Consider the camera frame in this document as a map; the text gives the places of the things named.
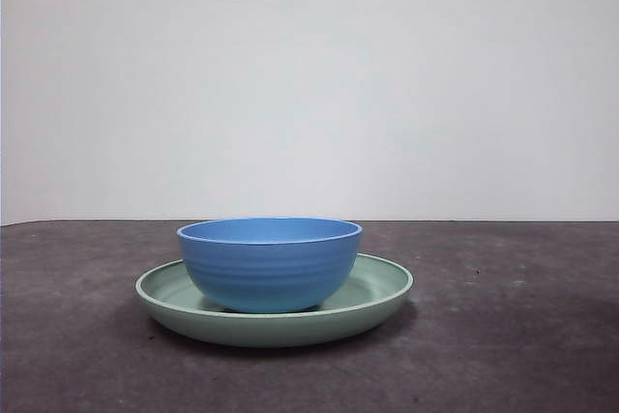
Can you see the blue ribbed bowl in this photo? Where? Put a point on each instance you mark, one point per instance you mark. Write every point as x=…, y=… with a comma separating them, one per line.
x=271, y=273

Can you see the green round plate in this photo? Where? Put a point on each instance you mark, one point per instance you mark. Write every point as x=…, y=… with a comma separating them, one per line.
x=271, y=333

